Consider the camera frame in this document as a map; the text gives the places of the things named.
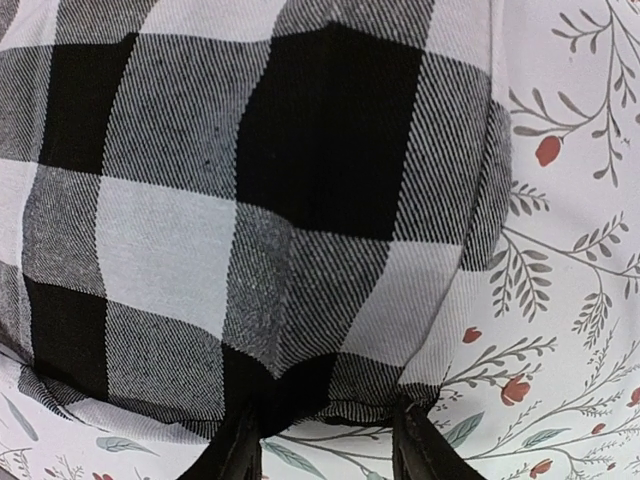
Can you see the floral patterned table mat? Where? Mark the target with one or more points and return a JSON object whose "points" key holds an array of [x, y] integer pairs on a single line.
{"points": [[544, 383]]}

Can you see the black white checkered shirt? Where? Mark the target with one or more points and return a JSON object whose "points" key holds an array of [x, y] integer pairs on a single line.
{"points": [[214, 205]]}

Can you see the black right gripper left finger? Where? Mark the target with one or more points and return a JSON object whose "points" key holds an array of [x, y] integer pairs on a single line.
{"points": [[234, 453]]}

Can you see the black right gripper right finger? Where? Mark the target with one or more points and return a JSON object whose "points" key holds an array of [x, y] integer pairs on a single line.
{"points": [[420, 451]]}

